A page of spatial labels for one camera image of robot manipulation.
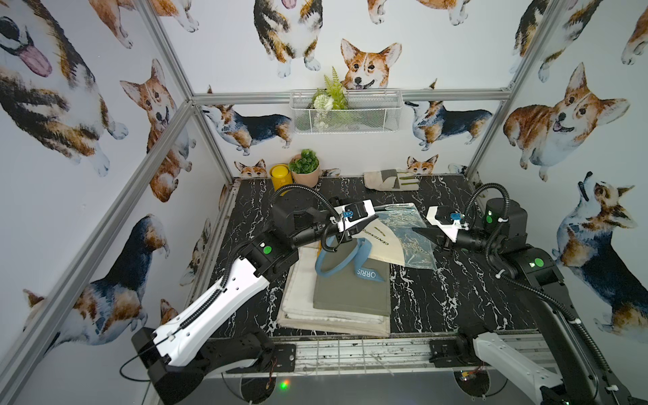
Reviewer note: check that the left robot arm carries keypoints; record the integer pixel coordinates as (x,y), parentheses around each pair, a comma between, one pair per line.
(179,354)

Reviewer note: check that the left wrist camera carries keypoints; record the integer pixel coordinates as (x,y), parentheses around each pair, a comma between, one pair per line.
(355,217)

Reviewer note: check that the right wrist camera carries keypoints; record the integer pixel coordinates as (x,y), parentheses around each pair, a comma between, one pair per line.
(448,220)

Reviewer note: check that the white bag with yellow handles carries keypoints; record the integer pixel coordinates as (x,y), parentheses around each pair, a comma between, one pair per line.
(302,277)

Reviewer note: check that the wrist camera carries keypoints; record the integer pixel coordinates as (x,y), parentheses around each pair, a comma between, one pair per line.
(448,220)
(355,217)

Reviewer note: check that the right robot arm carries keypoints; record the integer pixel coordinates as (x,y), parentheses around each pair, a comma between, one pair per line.
(495,226)

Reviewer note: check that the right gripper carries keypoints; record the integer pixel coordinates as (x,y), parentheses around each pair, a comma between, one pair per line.
(434,234)

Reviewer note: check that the white wire mesh basket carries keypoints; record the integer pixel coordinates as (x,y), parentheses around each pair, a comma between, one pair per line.
(355,111)

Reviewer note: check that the yellow toy bucket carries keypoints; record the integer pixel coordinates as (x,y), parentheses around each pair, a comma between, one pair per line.
(280,176)

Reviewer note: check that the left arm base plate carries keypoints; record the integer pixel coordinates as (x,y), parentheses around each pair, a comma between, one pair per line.
(279,358)

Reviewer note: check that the cream bag with blue handles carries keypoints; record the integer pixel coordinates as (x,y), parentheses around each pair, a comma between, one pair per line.
(392,238)

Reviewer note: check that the cream canvas bag with print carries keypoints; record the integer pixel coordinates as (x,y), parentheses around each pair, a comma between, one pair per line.
(300,314)

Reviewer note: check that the grey-green canvas bag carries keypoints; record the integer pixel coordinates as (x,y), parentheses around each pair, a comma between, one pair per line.
(348,280)

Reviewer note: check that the pink pot green plant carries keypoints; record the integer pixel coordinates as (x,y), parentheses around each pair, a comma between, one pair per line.
(305,168)

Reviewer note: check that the artificial green fern plant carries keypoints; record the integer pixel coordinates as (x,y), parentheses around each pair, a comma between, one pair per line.
(330,105)

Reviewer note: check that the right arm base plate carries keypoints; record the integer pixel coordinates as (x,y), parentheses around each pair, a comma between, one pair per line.
(455,351)

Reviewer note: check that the white gardening glove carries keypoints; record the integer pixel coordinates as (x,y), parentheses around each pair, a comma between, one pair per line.
(391,180)

